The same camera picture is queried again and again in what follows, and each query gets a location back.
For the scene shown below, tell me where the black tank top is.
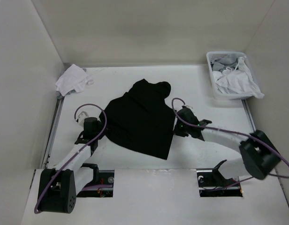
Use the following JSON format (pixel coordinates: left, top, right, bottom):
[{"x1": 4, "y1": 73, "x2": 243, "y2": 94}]
[{"x1": 99, "y1": 79, "x2": 175, "y2": 160}]

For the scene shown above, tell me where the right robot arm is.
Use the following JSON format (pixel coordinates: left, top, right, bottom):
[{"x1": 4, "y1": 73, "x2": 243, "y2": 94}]
[{"x1": 174, "y1": 106, "x2": 281, "y2": 186}]

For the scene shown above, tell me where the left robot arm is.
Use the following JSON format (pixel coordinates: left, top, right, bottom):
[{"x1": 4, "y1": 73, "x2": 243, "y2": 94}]
[{"x1": 34, "y1": 117, "x2": 107, "y2": 214}]

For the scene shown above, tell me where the folded white tank top stack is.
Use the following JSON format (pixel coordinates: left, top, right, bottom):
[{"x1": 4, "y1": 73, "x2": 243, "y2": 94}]
[{"x1": 55, "y1": 64, "x2": 94, "y2": 97}]

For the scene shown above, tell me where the grey tank top in basket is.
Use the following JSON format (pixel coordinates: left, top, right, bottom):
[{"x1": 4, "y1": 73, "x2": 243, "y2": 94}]
[{"x1": 212, "y1": 55, "x2": 238, "y2": 72}]

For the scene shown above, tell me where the white tank top in basket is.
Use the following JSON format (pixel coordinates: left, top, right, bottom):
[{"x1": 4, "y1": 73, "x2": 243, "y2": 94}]
[{"x1": 213, "y1": 56, "x2": 264, "y2": 99}]

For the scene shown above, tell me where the white plastic laundry basket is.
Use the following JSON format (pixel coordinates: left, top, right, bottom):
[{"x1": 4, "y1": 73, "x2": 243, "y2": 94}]
[{"x1": 206, "y1": 51, "x2": 264, "y2": 100}]

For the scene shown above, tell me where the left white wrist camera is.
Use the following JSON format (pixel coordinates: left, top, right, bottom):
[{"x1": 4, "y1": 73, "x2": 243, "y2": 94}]
[{"x1": 76, "y1": 111, "x2": 89, "y2": 126}]

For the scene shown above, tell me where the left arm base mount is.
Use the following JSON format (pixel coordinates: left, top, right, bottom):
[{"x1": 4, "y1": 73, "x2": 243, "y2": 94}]
[{"x1": 77, "y1": 163, "x2": 115, "y2": 198}]

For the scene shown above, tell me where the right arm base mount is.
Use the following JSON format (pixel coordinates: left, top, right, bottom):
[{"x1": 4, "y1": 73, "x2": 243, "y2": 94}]
[{"x1": 197, "y1": 160, "x2": 243, "y2": 197}]

